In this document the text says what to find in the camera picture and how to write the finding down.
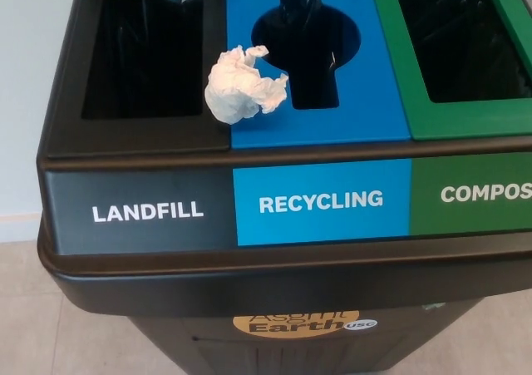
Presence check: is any white paper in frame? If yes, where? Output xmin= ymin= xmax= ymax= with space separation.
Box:
xmin=203 ymin=44 xmax=290 ymax=126

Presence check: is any black three-stream trash can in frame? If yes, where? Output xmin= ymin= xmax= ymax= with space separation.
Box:
xmin=35 ymin=0 xmax=532 ymax=375

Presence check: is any blue recycling label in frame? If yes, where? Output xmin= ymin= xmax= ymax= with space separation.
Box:
xmin=231 ymin=158 xmax=413 ymax=247

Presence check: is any black landfill label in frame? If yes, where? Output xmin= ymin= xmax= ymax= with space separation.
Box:
xmin=43 ymin=169 xmax=238 ymax=256

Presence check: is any blue recycling lid panel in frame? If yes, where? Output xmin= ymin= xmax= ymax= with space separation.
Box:
xmin=224 ymin=0 xmax=412 ymax=150

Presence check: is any black landfill lid panel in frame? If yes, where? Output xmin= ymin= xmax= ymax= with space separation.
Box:
xmin=47 ymin=0 xmax=232 ymax=160

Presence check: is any black recycling bin liner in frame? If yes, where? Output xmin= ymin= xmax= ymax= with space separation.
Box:
xmin=251 ymin=0 xmax=362 ymax=110

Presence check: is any round gold Asgmt Earth sticker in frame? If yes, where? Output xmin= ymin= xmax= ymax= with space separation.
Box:
xmin=232 ymin=308 xmax=361 ymax=337

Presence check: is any black landfill bin liner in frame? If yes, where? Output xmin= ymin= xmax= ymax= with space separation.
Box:
xmin=81 ymin=0 xmax=204 ymax=121

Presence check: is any small white USC sticker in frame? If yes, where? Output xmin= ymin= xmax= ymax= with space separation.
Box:
xmin=343 ymin=318 xmax=379 ymax=333

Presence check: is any green compost label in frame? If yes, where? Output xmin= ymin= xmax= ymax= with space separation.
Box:
xmin=409 ymin=152 xmax=532 ymax=237

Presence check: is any green compost lid panel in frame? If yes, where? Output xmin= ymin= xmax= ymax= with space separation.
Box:
xmin=367 ymin=0 xmax=532 ymax=141

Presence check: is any black compost bin liner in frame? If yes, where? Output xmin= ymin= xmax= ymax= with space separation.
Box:
xmin=392 ymin=0 xmax=527 ymax=104

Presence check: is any white wall baseboard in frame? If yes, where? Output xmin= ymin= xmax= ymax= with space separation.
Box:
xmin=0 ymin=212 xmax=45 ymax=244

